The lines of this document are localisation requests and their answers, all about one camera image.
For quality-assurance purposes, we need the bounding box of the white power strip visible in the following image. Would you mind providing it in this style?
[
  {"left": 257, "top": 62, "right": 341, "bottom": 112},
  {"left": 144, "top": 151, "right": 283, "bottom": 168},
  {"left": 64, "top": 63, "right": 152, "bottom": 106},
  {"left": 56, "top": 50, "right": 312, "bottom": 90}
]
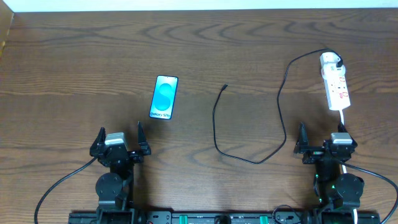
[{"left": 321, "top": 63, "right": 351, "bottom": 111}]

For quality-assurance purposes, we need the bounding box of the blue Galaxy smartphone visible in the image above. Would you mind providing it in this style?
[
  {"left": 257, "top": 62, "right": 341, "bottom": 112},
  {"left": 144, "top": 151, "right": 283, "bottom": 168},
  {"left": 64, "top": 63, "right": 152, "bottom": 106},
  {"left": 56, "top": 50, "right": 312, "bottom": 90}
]
[{"left": 149, "top": 75, "right": 178, "bottom": 119}]

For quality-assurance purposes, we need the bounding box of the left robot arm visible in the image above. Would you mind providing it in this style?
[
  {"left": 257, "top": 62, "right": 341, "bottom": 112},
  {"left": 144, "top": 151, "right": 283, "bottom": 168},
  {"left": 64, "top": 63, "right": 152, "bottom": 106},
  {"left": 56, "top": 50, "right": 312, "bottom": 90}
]
[{"left": 90, "top": 123, "right": 151, "bottom": 223}]

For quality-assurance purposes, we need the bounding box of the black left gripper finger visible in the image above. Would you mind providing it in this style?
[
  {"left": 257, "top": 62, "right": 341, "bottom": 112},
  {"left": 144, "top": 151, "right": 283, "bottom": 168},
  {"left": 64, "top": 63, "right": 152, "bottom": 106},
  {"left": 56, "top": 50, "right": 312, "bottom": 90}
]
[
  {"left": 137, "top": 121, "right": 151, "bottom": 156},
  {"left": 90, "top": 127, "right": 106, "bottom": 157}
]

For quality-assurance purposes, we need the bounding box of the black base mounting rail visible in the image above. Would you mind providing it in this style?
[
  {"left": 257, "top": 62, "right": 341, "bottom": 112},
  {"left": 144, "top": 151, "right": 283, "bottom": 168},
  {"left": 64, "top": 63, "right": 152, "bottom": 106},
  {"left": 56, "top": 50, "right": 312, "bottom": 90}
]
[{"left": 67, "top": 210, "right": 381, "bottom": 224}]

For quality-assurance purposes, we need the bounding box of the black USB charging cable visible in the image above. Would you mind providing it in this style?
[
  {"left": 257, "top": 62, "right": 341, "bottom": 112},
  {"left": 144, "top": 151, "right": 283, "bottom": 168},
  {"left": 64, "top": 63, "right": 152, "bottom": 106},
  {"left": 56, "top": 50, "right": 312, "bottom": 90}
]
[{"left": 212, "top": 47, "right": 344, "bottom": 165}]

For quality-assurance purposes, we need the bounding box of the white charger plug adapter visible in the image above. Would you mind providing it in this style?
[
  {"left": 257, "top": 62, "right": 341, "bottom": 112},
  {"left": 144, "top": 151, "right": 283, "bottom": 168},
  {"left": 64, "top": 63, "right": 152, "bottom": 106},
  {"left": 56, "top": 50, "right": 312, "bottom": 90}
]
[{"left": 320, "top": 52, "right": 343, "bottom": 68}]

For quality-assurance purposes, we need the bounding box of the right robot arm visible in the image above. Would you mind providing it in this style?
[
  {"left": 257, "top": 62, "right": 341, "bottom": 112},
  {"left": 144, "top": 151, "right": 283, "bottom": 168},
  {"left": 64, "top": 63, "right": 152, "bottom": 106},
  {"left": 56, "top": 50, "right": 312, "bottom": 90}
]
[{"left": 294, "top": 123, "right": 364, "bottom": 223}]

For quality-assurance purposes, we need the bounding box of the white power strip cord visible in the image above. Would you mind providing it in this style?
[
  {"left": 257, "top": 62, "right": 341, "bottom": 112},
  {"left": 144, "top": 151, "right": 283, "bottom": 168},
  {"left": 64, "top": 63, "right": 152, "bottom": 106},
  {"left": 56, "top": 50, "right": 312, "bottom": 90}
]
[{"left": 338, "top": 108, "right": 359, "bottom": 224}]

